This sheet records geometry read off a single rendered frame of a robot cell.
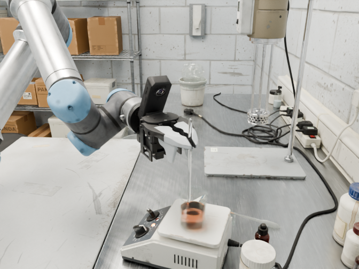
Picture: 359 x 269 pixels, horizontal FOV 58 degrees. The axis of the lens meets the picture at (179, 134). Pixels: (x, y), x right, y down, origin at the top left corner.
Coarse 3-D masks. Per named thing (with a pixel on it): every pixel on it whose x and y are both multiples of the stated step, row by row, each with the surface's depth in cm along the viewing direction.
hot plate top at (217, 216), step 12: (168, 216) 64; (216, 216) 64; (228, 216) 64; (168, 228) 61; (180, 228) 61; (216, 228) 61; (180, 240) 59; (192, 240) 58; (204, 240) 58; (216, 240) 58
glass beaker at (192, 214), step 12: (180, 192) 60; (192, 192) 62; (204, 192) 60; (180, 204) 59; (192, 204) 57; (204, 204) 58; (180, 216) 60; (192, 216) 58; (204, 216) 59; (192, 228) 59; (204, 228) 61
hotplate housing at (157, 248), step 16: (160, 240) 60; (176, 240) 60; (224, 240) 61; (128, 256) 64; (144, 256) 62; (160, 256) 61; (176, 256) 60; (192, 256) 59; (208, 256) 57; (224, 256) 63
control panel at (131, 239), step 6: (156, 210) 73; (162, 210) 71; (144, 216) 74; (162, 216) 68; (144, 222) 70; (150, 222) 69; (156, 222) 67; (150, 228) 66; (156, 228) 64; (132, 234) 67; (150, 234) 63; (132, 240) 65; (138, 240) 63; (144, 240) 62
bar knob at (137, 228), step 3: (138, 225) 65; (141, 225) 64; (135, 228) 65; (138, 228) 65; (141, 228) 64; (144, 228) 64; (147, 228) 65; (135, 231) 66; (138, 231) 65; (141, 231) 65; (144, 231) 64; (147, 231) 65; (135, 234) 66; (138, 234) 65; (141, 234) 64; (144, 234) 64; (135, 237) 65; (138, 237) 64
